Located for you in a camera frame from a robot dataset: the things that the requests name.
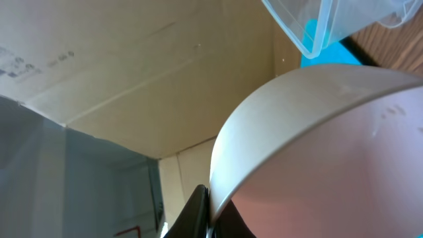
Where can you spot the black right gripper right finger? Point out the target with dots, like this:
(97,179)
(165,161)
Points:
(231,225)

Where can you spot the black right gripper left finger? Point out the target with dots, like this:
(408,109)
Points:
(192,222)

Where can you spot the pink bowl with scraps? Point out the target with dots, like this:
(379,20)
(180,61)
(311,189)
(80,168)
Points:
(324,151)

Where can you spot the teal plastic tray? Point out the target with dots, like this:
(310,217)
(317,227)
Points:
(335,53)

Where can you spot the clear plastic bin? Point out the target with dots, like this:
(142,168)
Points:
(336,19)

